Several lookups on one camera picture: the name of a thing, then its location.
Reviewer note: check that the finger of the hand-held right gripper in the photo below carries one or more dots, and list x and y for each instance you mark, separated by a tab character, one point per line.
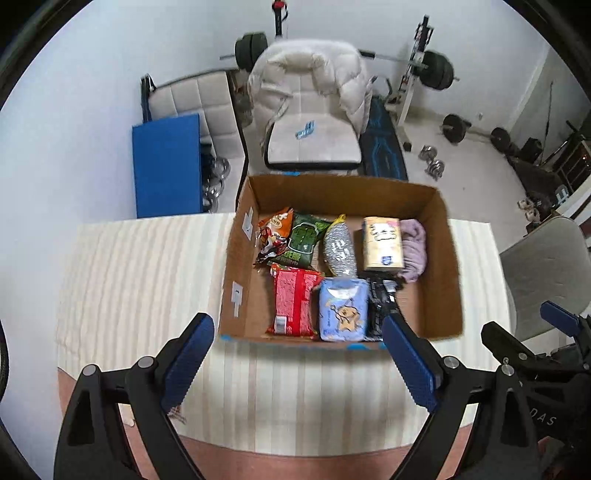
558	316
508	344

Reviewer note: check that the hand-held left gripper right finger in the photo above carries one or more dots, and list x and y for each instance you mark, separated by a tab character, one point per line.
411	369

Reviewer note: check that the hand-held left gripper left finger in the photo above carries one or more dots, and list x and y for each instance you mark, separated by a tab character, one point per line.
187	364

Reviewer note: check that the black packet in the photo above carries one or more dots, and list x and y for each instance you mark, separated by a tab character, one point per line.
378	300

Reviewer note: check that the blue tissue pack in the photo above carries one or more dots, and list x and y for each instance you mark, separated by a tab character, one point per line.
341	309

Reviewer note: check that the purple grey cloth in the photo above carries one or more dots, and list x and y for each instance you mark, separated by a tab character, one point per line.
413	249

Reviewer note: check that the red snack packet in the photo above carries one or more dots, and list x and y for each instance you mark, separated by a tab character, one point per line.
293	300

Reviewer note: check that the yellow tissue pack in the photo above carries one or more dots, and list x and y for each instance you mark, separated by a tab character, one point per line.
381	244

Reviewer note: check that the silver packet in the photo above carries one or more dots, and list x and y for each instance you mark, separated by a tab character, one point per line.
339	251

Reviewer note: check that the orange snack packet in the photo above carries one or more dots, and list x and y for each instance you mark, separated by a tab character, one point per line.
272	230

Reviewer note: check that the green snack packet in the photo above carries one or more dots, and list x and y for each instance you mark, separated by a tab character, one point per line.
304	240

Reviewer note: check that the cardboard box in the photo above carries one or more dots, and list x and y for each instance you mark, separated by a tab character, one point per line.
286	196

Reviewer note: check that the grey office chair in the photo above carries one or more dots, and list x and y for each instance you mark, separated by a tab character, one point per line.
540	263

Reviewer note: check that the striped cream tablecloth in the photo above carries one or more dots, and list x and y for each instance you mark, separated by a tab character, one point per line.
138	286

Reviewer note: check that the pink tablecloth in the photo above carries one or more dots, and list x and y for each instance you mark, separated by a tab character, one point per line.
277	467

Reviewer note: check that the pile of black weights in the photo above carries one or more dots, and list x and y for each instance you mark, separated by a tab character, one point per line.
528	150

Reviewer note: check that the chrome weight plates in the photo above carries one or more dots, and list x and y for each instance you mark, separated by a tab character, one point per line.
214	184

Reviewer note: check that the chrome dumbbell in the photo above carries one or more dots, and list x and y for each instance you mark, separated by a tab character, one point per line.
436	169
428	153

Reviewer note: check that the blue board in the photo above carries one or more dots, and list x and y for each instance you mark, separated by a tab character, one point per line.
166	166

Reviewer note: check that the short barbell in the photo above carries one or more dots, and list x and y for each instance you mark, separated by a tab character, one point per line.
455	128

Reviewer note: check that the black exercise mat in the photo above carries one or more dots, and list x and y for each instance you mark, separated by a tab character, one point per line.
383	152

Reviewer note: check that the white padded chair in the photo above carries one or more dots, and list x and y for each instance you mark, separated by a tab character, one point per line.
318	150

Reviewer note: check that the small blue packet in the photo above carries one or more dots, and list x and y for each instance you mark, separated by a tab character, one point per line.
305	130

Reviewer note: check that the white weight rack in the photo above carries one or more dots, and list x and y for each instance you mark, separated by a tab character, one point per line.
410	94

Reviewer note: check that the white padded stool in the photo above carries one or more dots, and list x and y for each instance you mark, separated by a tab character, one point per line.
194	97

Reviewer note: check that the long barbell with black plates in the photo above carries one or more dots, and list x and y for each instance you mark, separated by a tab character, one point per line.
436	69

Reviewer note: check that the white down jacket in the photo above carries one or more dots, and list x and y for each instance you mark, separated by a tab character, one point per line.
332	60

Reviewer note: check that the black rack post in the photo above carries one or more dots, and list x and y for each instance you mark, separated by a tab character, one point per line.
278	18

